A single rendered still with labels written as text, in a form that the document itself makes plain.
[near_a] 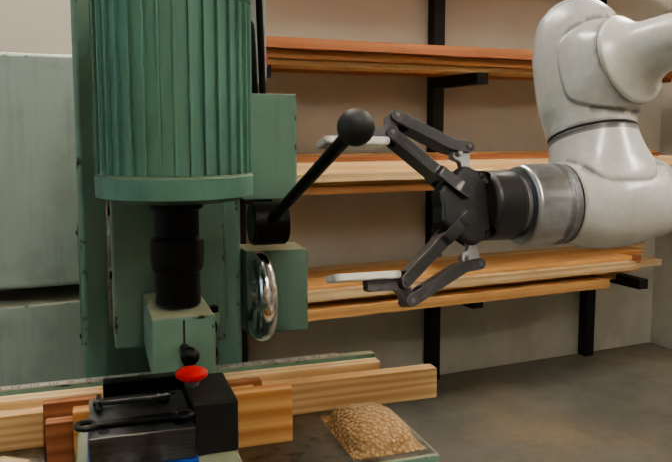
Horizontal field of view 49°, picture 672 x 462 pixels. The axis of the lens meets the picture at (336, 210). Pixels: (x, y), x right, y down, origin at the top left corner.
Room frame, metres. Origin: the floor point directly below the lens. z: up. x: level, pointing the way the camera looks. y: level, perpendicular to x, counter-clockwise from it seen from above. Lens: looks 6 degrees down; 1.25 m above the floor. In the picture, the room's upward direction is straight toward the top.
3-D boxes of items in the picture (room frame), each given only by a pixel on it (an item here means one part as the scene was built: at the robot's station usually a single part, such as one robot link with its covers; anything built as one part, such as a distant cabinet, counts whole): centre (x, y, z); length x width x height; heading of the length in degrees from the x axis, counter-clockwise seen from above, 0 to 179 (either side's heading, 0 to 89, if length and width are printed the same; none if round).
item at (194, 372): (0.67, 0.14, 1.02); 0.03 x 0.03 x 0.01
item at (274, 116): (1.09, 0.11, 1.22); 0.09 x 0.08 x 0.15; 18
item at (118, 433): (0.64, 0.16, 0.99); 0.13 x 0.11 x 0.06; 108
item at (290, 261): (1.06, 0.09, 1.02); 0.09 x 0.07 x 0.12; 108
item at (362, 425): (0.82, -0.04, 0.91); 0.12 x 0.09 x 0.03; 18
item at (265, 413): (0.77, 0.16, 0.93); 0.23 x 0.02 x 0.06; 108
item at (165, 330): (0.86, 0.19, 1.00); 0.14 x 0.07 x 0.09; 18
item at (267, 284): (1.00, 0.11, 1.02); 0.12 x 0.03 x 0.12; 18
